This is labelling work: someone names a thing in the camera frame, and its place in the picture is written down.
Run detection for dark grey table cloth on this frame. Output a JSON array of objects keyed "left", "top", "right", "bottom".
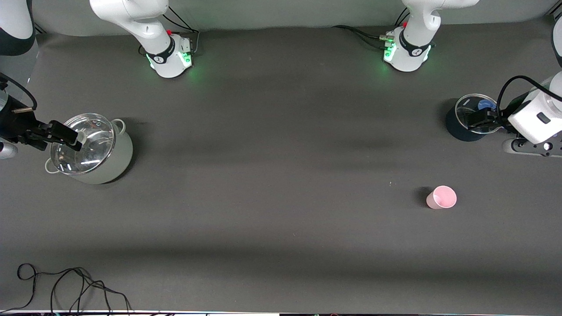
[{"left": 0, "top": 18, "right": 562, "bottom": 313}]

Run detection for black arm base cables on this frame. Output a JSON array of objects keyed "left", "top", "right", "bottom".
[
  {"left": 331, "top": 7, "right": 410, "bottom": 50},
  {"left": 140, "top": 7, "right": 201, "bottom": 57}
]

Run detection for black left arm wrist cable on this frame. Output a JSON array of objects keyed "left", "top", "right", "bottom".
[{"left": 496, "top": 75, "right": 562, "bottom": 126}]

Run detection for dark blue saucepan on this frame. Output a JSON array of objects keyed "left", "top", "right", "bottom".
[{"left": 446, "top": 93, "right": 503, "bottom": 142}]

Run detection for tangled black cable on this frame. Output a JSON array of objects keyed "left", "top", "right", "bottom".
[{"left": 0, "top": 263, "right": 132, "bottom": 315}]

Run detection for pale grey cooking pot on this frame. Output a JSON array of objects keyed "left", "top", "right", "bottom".
[{"left": 45, "top": 118, "right": 133, "bottom": 185}]

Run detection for glass lid with white knob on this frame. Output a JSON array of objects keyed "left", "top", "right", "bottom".
[{"left": 50, "top": 113, "right": 115, "bottom": 175}]

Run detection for black left arm base cables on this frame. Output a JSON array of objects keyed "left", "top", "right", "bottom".
[{"left": 331, "top": 7, "right": 410, "bottom": 50}]

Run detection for black right arm base cables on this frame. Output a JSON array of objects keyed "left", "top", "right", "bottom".
[{"left": 140, "top": 7, "right": 201, "bottom": 57}]

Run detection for pink plastic cup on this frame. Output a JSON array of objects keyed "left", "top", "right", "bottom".
[{"left": 426, "top": 185, "right": 458, "bottom": 210}]

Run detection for glass lid with blue knob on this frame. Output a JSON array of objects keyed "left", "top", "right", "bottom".
[{"left": 455, "top": 93, "right": 503, "bottom": 134}]

